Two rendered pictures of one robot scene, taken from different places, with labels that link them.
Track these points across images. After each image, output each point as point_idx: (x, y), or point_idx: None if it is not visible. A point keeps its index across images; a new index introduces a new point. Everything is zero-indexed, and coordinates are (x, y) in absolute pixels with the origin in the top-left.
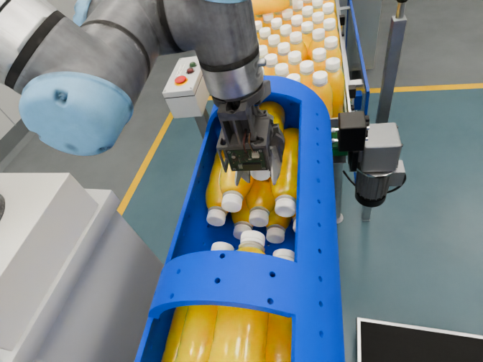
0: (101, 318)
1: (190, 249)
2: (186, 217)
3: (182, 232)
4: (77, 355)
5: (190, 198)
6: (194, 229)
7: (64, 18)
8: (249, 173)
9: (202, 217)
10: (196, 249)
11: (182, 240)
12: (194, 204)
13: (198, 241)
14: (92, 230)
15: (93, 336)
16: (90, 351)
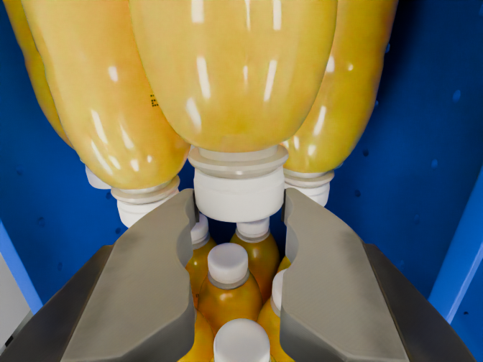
0: (3, 272)
1: (89, 243)
2: (39, 248)
3: (54, 280)
4: (10, 318)
5: (11, 221)
6: (73, 206)
7: None
8: (195, 216)
9: (74, 158)
10: (100, 223)
11: (67, 273)
12: (32, 175)
13: (95, 209)
14: None
15: (11, 289)
16: (21, 295)
